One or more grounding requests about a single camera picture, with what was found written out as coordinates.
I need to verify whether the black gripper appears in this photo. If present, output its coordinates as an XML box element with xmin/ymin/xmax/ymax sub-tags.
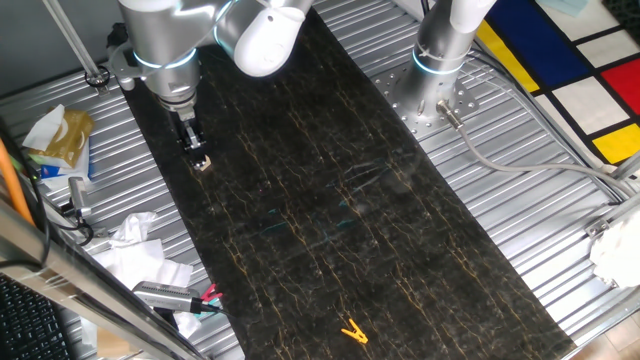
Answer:
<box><xmin>166</xmin><ymin>105</ymin><xmax>209</xmax><ymax>166</ymax></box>

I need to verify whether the colour block patterned cloth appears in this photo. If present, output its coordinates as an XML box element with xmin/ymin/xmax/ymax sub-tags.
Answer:
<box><xmin>474</xmin><ymin>0</ymin><xmax>640</xmax><ymax>166</ymax></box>

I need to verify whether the crumpled white tissue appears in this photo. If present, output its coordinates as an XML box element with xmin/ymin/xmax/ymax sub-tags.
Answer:
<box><xmin>108</xmin><ymin>211</ymin><xmax>159</xmax><ymax>251</ymax></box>

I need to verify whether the yellow tissue box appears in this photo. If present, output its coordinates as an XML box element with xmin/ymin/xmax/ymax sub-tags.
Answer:
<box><xmin>42</xmin><ymin>108</ymin><xmax>96</xmax><ymax>170</ymax></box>

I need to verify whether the blue white tissue pack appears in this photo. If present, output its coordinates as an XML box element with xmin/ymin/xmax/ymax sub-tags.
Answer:
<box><xmin>28</xmin><ymin>144</ymin><xmax>94</xmax><ymax>192</ymax></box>

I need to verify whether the red plastic clip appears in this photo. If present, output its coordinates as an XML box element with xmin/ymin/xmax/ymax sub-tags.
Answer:
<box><xmin>199</xmin><ymin>283</ymin><xmax>225</xmax><ymax>304</ymax></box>

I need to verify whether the white pulled tissue sheet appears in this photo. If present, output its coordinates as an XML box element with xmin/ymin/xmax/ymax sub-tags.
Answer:
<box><xmin>22</xmin><ymin>103</ymin><xmax>67</xmax><ymax>152</ymax></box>

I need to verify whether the black marble pattern mat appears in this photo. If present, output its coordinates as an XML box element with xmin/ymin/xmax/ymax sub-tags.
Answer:
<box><xmin>121</xmin><ymin>7</ymin><xmax>577</xmax><ymax>360</ymax></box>

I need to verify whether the green plastic clip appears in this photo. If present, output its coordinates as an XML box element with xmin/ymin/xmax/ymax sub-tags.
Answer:
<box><xmin>193</xmin><ymin>297</ymin><xmax>222</xmax><ymax>319</ymax></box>

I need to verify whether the black keyboard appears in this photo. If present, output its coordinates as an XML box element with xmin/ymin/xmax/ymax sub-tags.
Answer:
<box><xmin>0</xmin><ymin>273</ymin><xmax>76</xmax><ymax>360</ymax></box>

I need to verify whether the orange clothespin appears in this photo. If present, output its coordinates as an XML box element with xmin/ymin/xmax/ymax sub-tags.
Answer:
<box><xmin>340</xmin><ymin>318</ymin><xmax>370</xmax><ymax>345</ymax></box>

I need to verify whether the pale blue paper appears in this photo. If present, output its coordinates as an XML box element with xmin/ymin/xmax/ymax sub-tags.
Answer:
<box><xmin>537</xmin><ymin>0</ymin><xmax>591</xmax><ymax>19</ymax></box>

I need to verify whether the white cloth bundle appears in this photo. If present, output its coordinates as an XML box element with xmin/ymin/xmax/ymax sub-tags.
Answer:
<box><xmin>588</xmin><ymin>209</ymin><xmax>640</xmax><ymax>290</ymax></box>

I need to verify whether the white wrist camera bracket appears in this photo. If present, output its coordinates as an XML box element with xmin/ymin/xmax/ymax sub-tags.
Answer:
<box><xmin>107</xmin><ymin>42</ymin><xmax>151</xmax><ymax>92</ymax></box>

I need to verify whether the grey camera stand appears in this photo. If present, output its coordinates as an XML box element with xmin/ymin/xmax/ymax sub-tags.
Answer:
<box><xmin>67</xmin><ymin>176</ymin><xmax>94</xmax><ymax>220</ymax></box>

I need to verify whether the black looped cable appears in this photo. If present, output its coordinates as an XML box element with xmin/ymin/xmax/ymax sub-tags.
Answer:
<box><xmin>52</xmin><ymin>199</ymin><xmax>96</xmax><ymax>247</ymax></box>

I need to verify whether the ribbed silver camera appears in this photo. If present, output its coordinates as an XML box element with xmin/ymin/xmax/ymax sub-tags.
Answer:
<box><xmin>131</xmin><ymin>280</ymin><xmax>204</xmax><ymax>315</ymax></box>

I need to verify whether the silver camera stand pole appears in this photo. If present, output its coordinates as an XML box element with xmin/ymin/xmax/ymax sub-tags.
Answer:
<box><xmin>41</xmin><ymin>0</ymin><xmax>111</xmax><ymax>96</ymax></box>

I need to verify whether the thin black usb cable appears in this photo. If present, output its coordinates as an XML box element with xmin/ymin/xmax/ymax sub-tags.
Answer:
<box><xmin>197</xmin><ymin>298</ymin><xmax>236</xmax><ymax>319</ymax></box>

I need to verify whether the thick black cable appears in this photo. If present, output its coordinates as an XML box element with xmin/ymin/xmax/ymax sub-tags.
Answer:
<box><xmin>0</xmin><ymin>117</ymin><xmax>54</xmax><ymax>271</ymax></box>

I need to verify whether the aluminium frame bar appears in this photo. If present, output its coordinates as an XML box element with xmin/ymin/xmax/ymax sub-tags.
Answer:
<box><xmin>0</xmin><ymin>197</ymin><xmax>209</xmax><ymax>360</ymax></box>

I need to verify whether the orange cable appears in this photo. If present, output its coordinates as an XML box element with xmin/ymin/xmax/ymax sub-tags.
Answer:
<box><xmin>0</xmin><ymin>137</ymin><xmax>36</xmax><ymax>229</ymax></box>

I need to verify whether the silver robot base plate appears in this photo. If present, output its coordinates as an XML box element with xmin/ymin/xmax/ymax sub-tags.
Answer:
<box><xmin>372</xmin><ymin>62</ymin><xmax>480</xmax><ymax>141</ymax></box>

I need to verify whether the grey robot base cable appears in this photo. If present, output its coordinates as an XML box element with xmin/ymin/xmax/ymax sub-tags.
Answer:
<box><xmin>435</xmin><ymin>99</ymin><xmax>640</xmax><ymax>199</ymax></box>

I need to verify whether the aluminium profile with bracket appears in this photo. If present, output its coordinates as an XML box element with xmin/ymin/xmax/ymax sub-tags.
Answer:
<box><xmin>583</xmin><ymin>192</ymin><xmax>640</xmax><ymax>240</ymax></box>

